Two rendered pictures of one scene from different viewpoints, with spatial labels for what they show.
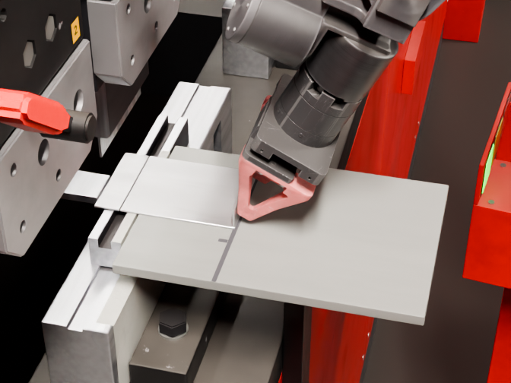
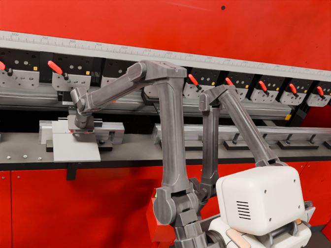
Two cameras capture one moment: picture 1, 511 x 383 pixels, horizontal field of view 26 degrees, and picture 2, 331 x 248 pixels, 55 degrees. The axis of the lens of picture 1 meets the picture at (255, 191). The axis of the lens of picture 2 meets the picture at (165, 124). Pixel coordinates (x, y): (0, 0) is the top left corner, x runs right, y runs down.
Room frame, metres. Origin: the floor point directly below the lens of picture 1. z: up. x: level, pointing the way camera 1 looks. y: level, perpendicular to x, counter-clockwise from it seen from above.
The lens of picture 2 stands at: (0.32, -1.05, 1.88)
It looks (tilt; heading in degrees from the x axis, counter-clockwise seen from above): 32 degrees down; 48
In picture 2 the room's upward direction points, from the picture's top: 17 degrees clockwise
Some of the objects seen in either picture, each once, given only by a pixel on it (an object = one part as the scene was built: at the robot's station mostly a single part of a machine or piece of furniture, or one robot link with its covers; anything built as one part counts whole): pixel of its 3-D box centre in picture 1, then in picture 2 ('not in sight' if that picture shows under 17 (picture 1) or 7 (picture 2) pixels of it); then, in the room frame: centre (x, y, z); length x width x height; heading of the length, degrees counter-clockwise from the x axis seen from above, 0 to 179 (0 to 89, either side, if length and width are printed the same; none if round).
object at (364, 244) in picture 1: (287, 227); (75, 140); (0.76, -0.03, 1.00); 0.26 x 0.18 x 0.01; 76
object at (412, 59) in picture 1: (413, 56); not in sight; (1.75, -0.29, 0.59); 0.15 x 0.02 x 0.07; 166
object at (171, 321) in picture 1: (172, 323); not in sight; (0.72, 0.07, 0.91); 0.03 x 0.03 x 0.02
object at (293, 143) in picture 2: not in sight; (298, 144); (2.14, -0.28, 0.89); 0.30 x 0.05 x 0.03; 166
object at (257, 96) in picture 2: not in sight; (263, 86); (1.74, -0.12, 1.26); 0.15 x 0.09 x 0.17; 166
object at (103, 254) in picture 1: (142, 186); (80, 122); (0.83, 0.11, 0.99); 0.20 x 0.03 x 0.03; 166
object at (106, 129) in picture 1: (116, 77); (75, 96); (0.79, 0.12, 1.13); 0.10 x 0.02 x 0.10; 166
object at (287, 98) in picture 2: not in sight; (292, 88); (1.93, -0.17, 1.26); 0.15 x 0.09 x 0.17; 166
